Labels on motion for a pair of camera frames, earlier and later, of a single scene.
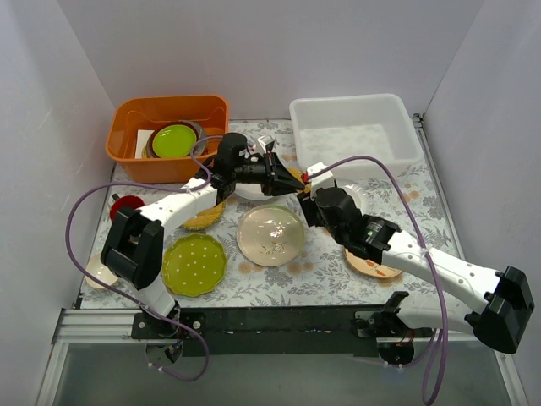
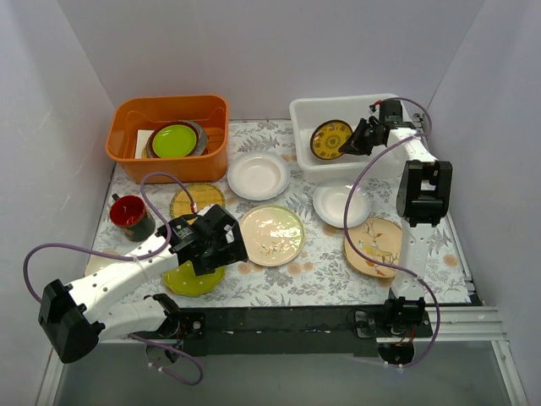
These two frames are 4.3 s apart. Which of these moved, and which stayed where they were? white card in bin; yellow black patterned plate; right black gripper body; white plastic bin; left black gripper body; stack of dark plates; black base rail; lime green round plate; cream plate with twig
Moved: yellow black patterned plate; left black gripper body; right black gripper body
Stayed: stack of dark plates; lime green round plate; white card in bin; black base rail; cream plate with twig; white plastic bin
